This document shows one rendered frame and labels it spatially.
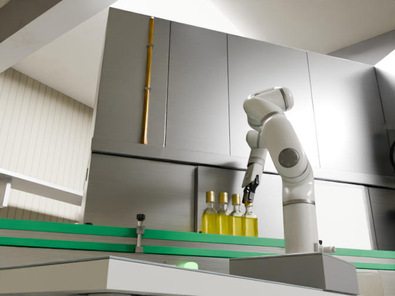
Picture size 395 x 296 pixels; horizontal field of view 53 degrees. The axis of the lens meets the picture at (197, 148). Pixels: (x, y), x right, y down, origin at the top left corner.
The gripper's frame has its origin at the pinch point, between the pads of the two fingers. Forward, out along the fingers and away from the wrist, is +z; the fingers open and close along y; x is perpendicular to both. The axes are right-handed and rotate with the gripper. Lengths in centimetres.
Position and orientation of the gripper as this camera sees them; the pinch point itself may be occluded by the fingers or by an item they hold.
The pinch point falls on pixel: (248, 198)
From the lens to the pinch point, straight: 171.4
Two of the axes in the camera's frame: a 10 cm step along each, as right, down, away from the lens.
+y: 3.1, -3.7, -8.8
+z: -2.7, 8.5, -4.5
